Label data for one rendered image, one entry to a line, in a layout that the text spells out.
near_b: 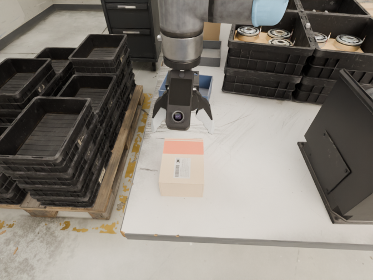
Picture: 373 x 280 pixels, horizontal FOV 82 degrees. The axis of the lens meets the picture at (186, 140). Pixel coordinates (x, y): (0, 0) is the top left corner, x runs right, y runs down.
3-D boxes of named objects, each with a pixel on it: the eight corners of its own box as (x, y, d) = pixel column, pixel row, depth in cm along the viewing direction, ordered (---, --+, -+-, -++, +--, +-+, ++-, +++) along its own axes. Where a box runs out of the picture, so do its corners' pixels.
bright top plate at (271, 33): (291, 39, 95) (291, 38, 95) (267, 37, 97) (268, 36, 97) (289, 30, 102) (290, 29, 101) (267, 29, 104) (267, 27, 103)
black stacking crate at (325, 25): (389, 90, 77) (414, 60, 68) (302, 80, 81) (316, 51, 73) (356, 44, 103) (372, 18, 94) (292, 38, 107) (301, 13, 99)
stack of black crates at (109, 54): (127, 113, 170) (112, 59, 137) (90, 111, 171) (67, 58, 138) (137, 84, 197) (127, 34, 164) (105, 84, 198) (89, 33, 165)
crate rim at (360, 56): (410, 66, 70) (416, 59, 68) (313, 56, 74) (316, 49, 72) (369, 22, 96) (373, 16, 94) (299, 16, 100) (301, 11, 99)
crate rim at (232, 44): (313, 56, 74) (316, 49, 72) (226, 48, 79) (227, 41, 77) (299, 16, 100) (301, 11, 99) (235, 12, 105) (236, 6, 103)
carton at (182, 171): (202, 197, 61) (204, 184, 55) (160, 196, 61) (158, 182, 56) (202, 153, 72) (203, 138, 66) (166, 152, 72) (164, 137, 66)
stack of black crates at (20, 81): (55, 150, 144) (15, 95, 111) (12, 148, 145) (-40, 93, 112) (77, 111, 171) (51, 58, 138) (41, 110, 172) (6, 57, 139)
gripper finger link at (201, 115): (221, 116, 55) (202, 91, 50) (223, 133, 51) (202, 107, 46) (211, 121, 57) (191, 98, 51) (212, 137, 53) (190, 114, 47)
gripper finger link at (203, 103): (217, 113, 49) (196, 85, 44) (218, 118, 48) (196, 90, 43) (200, 121, 51) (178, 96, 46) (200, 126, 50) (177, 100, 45)
